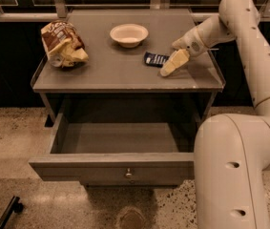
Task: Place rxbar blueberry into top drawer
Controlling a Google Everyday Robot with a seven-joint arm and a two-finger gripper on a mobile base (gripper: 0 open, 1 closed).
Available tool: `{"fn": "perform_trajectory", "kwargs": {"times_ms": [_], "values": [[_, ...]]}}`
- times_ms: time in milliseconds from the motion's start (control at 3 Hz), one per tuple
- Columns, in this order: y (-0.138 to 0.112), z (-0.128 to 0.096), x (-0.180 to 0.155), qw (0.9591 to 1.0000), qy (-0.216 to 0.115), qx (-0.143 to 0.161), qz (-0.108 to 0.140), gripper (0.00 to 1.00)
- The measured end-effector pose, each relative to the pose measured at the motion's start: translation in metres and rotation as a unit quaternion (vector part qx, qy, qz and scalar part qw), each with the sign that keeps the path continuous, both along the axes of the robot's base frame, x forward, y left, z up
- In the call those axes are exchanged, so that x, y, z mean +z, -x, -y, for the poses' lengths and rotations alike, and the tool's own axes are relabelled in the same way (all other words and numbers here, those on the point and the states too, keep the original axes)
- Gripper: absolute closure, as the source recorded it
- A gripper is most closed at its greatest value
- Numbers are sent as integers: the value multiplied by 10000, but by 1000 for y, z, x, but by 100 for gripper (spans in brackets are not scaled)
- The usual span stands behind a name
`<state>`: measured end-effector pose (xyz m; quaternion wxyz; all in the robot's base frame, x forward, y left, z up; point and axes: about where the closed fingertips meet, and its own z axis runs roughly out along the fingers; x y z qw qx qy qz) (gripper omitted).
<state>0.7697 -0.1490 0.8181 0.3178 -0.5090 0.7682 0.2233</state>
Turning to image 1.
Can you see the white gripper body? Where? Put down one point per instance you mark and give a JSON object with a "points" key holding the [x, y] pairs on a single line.
{"points": [[190, 42]]}

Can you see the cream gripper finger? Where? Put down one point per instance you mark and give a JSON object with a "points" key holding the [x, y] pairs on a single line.
{"points": [[176, 60]]}

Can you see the blue rxbar blueberry wrapper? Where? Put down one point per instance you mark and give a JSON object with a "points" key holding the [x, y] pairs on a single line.
{"points": [[154, 59]]}

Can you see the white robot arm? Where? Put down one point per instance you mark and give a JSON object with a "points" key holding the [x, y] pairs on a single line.
{"points": [[232, 150]]}

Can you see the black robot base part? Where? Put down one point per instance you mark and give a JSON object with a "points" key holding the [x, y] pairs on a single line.
{"points": [[14, 206]]}

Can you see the open grey top drawer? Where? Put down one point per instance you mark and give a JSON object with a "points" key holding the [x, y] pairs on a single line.
{"points": [[98, 154]]}

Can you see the brass drawer knob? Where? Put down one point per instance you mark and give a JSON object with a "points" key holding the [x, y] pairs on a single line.
{"points": [[128, 173]]}

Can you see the grey cabinet table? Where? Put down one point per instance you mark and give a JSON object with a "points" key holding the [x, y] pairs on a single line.
{"points": [[113, 69]]}

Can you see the white paper bowl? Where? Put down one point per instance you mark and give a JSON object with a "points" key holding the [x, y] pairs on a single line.
{"points": [[129, 35]]}

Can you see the brown and yellow chip bag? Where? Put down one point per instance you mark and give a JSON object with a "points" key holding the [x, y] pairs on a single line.
{"points": [[62, 44]]}

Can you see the metal railing frame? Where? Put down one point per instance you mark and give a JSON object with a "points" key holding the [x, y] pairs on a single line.
{"points": [[109, 7]]}

